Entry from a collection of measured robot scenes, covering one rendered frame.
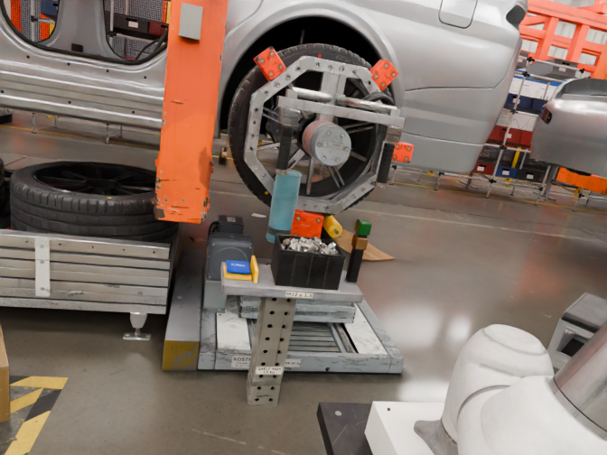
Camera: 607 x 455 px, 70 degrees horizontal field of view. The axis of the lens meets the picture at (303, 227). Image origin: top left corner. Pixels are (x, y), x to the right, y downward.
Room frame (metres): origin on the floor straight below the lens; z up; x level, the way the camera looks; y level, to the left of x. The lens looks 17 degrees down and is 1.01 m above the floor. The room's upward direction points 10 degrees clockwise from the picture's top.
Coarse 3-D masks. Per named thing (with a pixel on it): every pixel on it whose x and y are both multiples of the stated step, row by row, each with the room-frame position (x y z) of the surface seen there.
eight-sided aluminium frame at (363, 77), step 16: (304, 64) 1.56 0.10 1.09; (320, 64) 1.58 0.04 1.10; (336, 64) 1.59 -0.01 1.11; (272, 80) 1.54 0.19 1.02; (288, 80) 1.55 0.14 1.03; (368, 80) 1.62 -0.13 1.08; (256, 96) 1.53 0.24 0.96; (256, 112) 1.53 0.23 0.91; (384, 112) 1.65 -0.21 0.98; (256, 128) 1.53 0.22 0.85; (256, 144) 1.53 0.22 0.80; (256, 160) 1.53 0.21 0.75; (368, 176) 1.69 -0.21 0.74; (272, 192) 1.56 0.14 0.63; (352, 192) 1.63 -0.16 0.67; (304, 208) 1.59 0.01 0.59; (320, 208) 1.60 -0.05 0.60; (336, 208) 1.62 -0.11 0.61
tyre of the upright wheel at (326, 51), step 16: (288, 48) 1.67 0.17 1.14; (304, 48) 1.65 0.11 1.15; (320, 48) 1.66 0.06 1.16; (336, 48) 1.68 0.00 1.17; (288, 64) 1.64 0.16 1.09; (352, 64) 1.69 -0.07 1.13; (368, 64) 1.71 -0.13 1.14; (256, 80) 1.61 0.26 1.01; (240, 96) 1.60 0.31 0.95; (240, 112) 1.60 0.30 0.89; (240, 128) 1.60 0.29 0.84; (240, 144) 1.60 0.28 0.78; (240, 160) 1.61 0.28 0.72; (240, 176) 1.62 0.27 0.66; (256, 176) 1.62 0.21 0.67; (256, 192) 1.62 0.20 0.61; (368, 192) 1.74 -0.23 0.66
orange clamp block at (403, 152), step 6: (396, 144) 1.67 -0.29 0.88; (402, 144) 1.67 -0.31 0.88; (408, 144) 1.68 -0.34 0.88; (396, 150) 1.67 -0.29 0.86; (402, 150) 1.67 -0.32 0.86; (408, 150) 1.68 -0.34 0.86; (396, 156) 1.67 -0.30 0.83; (402, 156) 1.68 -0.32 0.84; (408, 156) 1.68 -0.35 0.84; (408, 162) 1.69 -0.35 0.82
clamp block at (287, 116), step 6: (282, 108) 1.36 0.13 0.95; (288, 108) 1.34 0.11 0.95; (294, 108) 1.36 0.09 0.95; (282, 114) 1.34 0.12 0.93; (288, 114) 1.34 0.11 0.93; (294, 114) 1.34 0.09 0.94; (282, 120) 1.33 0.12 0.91; (288, 120) 1.34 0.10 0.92; (294, 120) 1.34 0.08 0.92; (294, 126) 1.35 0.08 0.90
